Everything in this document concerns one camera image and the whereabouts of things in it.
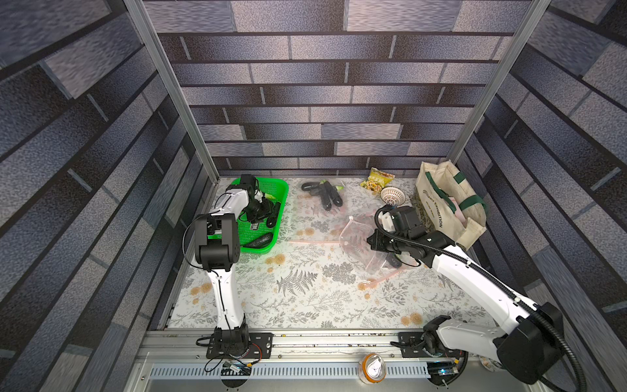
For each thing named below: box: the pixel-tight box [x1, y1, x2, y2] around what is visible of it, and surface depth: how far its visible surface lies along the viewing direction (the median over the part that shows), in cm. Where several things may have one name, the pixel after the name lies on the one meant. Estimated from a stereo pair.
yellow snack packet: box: [360, 167, 396, 193], surface depth 116 cm
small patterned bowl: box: [380, 186, 406, 207], surface depth 112 cm
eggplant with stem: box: [301, 179, 328, 192], surface depth 116 cm
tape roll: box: [359, 352, 387, 385], surface depth 63 cm
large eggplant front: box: [327, 181, 343, 208], surface depth 111 cm
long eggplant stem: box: [319, 185, 334, 212], surface depth 110 cm
